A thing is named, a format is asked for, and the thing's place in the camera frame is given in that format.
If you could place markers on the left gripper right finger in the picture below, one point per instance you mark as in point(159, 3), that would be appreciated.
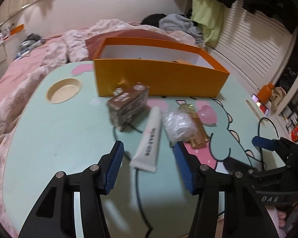
point(244, 213)

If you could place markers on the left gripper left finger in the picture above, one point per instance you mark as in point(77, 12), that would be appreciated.
point(53, 213)

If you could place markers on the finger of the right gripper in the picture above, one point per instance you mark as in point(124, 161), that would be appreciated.
point(277, 145)
point(232, 165)

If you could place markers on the amber perfume bottle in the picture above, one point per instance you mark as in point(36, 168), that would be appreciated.
point(200, 138)

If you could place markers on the pink heart-shaped case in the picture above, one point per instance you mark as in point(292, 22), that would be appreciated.
point(207, 115)

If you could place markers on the clear crinkled plastic bag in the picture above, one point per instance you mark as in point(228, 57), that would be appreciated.
point(178, 126)

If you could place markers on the white cosmetic tube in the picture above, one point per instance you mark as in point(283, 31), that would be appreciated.
point(146, 155)

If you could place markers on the brown drink carton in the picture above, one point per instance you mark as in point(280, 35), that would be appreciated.
point(124, 107)

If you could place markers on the brown round plush keychain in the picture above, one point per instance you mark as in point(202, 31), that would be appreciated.
point(182, 62)

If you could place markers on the person's right hand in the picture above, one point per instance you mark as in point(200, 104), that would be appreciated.
point(288, 220)

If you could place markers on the smartphone with lit screen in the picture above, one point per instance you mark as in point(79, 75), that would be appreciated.
point(260, 104)

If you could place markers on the orange bottle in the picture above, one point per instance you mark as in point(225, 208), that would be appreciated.
point(265, 92)

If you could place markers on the orange cardboard box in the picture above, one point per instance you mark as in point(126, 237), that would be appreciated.
point(122, 61)

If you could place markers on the green hanging cloth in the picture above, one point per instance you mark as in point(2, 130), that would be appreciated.
point(209, 15)

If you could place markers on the grey clothes pile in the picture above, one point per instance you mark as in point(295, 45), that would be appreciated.
point(177, 22)

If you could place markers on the pink floral duvet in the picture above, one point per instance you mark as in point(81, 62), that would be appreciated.
point(23, 77)

